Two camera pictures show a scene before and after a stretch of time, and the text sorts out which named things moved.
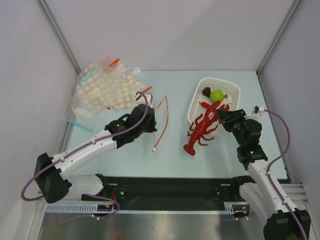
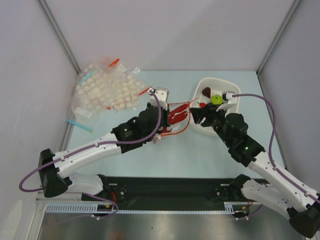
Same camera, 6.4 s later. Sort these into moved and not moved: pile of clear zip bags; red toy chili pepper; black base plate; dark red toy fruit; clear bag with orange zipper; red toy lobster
Moved: red toy lobster; clear bag with orange zipper
Not moved: dark red toy fruit; black base plate; red toy chili pepper; pile of clear zip bags
